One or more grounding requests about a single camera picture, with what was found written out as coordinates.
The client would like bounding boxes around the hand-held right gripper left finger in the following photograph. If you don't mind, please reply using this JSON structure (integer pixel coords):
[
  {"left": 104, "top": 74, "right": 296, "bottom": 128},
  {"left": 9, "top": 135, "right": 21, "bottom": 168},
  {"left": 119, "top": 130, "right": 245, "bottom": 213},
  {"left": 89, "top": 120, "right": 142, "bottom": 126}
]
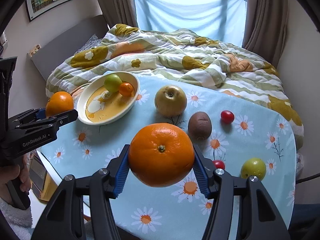
[{"left": 35, "top": 144, "right": 130, "bottom": 240}]

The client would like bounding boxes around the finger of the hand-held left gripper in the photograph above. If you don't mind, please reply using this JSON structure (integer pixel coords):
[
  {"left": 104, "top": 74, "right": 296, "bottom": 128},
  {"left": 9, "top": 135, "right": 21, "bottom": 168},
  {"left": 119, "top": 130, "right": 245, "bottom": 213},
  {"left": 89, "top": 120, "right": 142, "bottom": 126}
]
[
  {"left": 7, "top": 109, "right": 79, "bottom": 137},
  {"left": 9, "top": 108, "right": 48, "bottom": 125}
]

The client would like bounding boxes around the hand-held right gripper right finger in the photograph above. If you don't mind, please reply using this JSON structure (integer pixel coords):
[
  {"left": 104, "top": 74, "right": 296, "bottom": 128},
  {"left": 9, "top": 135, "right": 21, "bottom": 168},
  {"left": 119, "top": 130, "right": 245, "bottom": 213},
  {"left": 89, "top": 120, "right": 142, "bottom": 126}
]
[{"left": 192, "top": 145, "right": 292, "bottom": 240}]

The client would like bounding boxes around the medium orange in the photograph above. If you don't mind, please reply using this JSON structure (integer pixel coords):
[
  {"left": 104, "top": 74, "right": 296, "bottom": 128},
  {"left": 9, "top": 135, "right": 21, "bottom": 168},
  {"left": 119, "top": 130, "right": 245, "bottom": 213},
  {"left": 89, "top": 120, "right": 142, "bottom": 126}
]
[{"left": 45, "top": 91, "right": 75, "bottom": 117}]

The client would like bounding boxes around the large orange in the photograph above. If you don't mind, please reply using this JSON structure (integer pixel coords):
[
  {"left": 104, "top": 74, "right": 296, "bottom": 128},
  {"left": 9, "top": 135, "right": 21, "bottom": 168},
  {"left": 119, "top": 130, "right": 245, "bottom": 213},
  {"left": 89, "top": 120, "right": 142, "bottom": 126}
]
[{"left": 128, "top": 123, "right": 195, "bottom": 187}]

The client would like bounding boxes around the cream bowl with yellow print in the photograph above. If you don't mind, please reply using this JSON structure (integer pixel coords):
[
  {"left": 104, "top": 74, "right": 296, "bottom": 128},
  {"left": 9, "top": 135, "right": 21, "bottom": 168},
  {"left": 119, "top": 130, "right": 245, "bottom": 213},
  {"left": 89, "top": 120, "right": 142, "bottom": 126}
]
[{"left": 76, "top": 72, "right": 140, "bottom": 125}]

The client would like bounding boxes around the brown kiwi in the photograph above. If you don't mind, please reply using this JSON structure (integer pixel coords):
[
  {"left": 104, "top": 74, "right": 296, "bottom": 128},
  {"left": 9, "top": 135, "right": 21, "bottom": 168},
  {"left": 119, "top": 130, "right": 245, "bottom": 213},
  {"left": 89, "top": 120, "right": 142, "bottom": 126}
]
[{"left": 188, "top": 112, "right": 213, "bottom": 141}]

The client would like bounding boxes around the yellow-green fruit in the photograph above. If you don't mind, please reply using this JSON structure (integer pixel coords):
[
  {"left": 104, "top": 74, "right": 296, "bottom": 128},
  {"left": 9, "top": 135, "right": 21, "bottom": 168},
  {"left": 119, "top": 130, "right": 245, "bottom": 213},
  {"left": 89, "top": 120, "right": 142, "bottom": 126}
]
[{"left": 240, "top": 157, "right": 266, "bottom": 180}]

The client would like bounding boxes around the small tangerine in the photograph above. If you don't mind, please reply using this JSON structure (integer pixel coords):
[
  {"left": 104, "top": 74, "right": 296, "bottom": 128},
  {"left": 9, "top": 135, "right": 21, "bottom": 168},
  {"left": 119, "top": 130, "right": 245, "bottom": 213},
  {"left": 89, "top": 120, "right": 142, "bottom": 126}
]
[{"left": 118, "top": 82, "right": 134, "bottom": 97}]

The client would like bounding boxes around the yellow apple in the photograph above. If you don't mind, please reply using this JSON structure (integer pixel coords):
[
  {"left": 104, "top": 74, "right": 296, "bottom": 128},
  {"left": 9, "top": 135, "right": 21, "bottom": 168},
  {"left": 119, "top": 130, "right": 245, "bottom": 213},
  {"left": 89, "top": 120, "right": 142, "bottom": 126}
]
[{"left": 154, "top": 85, "right": 187, "bottom": 117}]

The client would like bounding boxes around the person's left forearm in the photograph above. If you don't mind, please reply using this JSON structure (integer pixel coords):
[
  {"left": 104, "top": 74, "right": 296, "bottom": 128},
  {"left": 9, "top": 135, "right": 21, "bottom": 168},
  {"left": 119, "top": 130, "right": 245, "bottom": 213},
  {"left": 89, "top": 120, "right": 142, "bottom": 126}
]
[{"left": 0, "top": 197, "right": 34, "bottom": 240}]

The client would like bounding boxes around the person's left hand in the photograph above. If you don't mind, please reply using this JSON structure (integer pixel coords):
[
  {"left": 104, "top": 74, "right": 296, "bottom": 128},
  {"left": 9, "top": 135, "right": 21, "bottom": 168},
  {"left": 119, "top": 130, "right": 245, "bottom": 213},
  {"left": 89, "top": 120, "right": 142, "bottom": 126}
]
[{"left": 0, "top": 154, "right": 32, "bottom": 203}]

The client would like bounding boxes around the yellow grey box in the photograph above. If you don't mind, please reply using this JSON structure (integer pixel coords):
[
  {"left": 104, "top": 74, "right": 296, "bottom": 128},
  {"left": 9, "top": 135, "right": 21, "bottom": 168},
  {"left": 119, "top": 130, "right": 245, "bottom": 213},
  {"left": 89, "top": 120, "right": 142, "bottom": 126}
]
[{"left": 29, "top": 152, "right": 60, "bottom": 201}]

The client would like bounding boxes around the white table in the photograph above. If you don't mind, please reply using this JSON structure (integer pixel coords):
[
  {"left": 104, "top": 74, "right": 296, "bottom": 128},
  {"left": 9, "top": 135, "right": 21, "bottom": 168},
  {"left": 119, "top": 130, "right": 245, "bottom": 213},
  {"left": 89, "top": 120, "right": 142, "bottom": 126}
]
[{"left": 37, "top": 149, "right": 91, "bottom": 223}]

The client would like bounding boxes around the blue daisy print cloth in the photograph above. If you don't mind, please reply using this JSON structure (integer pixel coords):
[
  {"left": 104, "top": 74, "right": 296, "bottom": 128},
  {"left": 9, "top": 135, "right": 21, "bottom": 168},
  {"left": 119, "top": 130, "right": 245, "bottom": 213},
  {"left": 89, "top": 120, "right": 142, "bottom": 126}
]
[{"left": 40, "top": 74, "right": 298, "bottom": 240}]

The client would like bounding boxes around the small green fruit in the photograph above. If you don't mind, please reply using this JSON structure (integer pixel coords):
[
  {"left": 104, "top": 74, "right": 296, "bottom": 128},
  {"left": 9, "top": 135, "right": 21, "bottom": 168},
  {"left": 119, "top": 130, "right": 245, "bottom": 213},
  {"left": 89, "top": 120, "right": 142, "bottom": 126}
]
[{"left": 104, "top": 74, "right": 123, "bottom": 92}]

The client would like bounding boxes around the grey headboard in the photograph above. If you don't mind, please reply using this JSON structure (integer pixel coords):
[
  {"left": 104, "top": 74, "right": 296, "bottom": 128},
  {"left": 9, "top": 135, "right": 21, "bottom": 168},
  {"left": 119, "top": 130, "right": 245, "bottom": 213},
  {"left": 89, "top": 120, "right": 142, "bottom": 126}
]
[{"left": 30, "top": 14, "right": 110, "bottom": 82}]

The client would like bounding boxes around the grey patterned pillow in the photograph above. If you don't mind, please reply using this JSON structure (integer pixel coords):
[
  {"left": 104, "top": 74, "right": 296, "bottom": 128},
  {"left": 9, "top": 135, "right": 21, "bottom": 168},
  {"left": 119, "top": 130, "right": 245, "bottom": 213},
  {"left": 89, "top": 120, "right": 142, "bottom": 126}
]
[{"left": 74, "top": 34, "right": 103, "bottom": 55}]

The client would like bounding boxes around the floral striped quilt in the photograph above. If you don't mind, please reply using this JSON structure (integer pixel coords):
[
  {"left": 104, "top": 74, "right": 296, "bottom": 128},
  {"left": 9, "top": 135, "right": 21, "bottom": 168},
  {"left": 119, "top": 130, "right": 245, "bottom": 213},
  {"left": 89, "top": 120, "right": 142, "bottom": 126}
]
[{"left": 45, "top": 24, "right": 304, "bottom": 148}]

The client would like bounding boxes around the brown curtain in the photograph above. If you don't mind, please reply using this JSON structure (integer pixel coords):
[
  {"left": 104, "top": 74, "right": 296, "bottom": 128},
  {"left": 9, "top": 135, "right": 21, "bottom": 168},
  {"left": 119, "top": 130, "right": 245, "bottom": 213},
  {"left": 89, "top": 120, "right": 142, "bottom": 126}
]
[
  {"left": 241, "top": 0, "right": 290, "bottom": 67},
  {"left": 99, "top": 0, "right": 148, "bottom": 29}
]

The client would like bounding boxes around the light blue window cloth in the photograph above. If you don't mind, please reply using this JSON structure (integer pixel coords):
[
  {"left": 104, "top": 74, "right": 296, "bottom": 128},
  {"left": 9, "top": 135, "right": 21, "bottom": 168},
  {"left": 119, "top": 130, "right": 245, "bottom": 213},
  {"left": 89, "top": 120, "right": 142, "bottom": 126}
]
[{"left": 132, "top": 0, "right": 248, "bottom": 48}]

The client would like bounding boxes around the wall socket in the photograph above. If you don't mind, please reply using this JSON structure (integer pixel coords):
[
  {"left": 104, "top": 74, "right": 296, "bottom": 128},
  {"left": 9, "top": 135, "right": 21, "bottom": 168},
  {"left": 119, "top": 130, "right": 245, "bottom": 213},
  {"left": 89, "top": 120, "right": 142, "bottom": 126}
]
[{"left": 27, "top": 44, "right": 41, "bottom": 56}]

